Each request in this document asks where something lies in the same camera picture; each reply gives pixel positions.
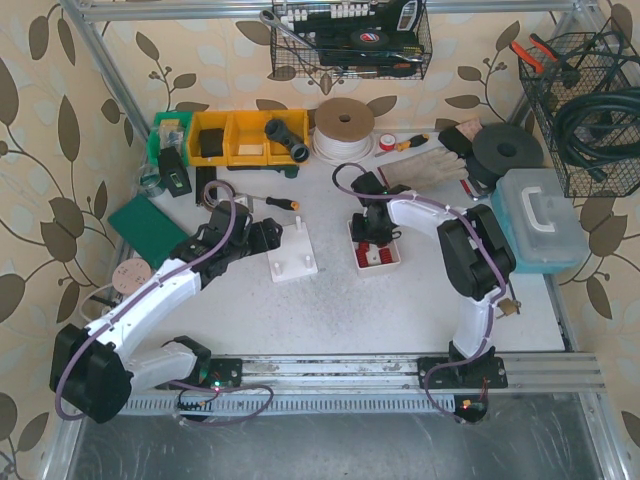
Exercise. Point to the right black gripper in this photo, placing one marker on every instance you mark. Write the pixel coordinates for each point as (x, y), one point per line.
(373, 235)

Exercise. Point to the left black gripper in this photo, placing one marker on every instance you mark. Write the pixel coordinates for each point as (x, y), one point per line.
(272, 235)

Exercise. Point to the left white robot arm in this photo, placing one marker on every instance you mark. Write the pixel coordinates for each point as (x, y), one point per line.
(150, 295)

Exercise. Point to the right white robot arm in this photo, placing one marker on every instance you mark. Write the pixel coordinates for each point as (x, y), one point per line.
(476, 254)

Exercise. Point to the white spring tray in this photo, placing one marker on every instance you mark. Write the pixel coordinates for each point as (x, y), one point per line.
(372, 259)

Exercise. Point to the orange tipped black screwdriver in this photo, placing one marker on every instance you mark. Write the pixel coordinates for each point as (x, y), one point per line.
(281, 203)

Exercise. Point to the brown tape roll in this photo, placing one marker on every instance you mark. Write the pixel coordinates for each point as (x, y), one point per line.
(209, 198)

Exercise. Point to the red white tape roll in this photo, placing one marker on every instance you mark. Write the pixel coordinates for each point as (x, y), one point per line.
(387, 142)

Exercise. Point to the beige work glove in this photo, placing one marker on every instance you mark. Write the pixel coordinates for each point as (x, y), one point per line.
(425, 170)

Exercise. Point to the yellow black screwdriver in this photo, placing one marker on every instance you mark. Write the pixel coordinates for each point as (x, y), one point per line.
(415, 141)

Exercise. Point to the yellow storage bin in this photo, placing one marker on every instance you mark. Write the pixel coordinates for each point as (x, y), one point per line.
(245, 143)

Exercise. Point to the black pipe fitting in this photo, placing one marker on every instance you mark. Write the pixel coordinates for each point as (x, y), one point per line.
(277, 131)

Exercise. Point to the black green meter device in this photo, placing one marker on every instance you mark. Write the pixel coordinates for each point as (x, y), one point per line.
(173, 172)

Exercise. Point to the black box in bin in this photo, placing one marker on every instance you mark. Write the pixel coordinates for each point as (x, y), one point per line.
(211, 142)

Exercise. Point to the black rectangular block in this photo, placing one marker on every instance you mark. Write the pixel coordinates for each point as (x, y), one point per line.
(455, 141)

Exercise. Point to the green foam pad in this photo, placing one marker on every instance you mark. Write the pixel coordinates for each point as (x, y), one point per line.
(147, 229)

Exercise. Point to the glass jar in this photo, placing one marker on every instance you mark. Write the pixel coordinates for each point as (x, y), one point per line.
(149, 181)

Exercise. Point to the sandpaper sheet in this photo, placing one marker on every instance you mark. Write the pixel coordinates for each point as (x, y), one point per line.
(470, 128)

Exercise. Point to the round sanding disc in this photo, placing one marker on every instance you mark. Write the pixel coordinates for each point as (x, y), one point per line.
(130, 275)

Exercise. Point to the green storage bin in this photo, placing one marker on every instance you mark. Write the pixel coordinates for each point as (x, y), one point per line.
(169, 130)

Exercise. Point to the black plastic spool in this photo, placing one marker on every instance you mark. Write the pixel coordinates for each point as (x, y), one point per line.
(500, 147)

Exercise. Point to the brass padlock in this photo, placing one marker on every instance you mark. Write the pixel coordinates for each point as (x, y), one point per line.
(508, 306)

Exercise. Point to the teal plastic case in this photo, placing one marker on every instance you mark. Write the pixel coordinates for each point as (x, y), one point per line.
(538, 221)

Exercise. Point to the white peg base plate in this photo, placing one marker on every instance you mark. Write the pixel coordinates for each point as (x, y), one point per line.
(295, 258)

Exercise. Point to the red handled hex key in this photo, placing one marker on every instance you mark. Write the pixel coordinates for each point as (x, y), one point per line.
(475, 190)

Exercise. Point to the white cable coil spool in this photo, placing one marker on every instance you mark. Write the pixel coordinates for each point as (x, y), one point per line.
(344, 131)

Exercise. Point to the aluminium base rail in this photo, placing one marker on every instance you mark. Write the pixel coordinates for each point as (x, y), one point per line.
(291, 382)

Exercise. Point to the wire basket with tools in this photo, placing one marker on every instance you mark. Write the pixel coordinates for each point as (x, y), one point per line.
(336, 41)

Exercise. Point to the orange handled pliers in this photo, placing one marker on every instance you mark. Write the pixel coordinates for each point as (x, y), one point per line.
(538, 46)

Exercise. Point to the wire basket with hose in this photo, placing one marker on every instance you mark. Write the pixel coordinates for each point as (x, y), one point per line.
(588, 112)

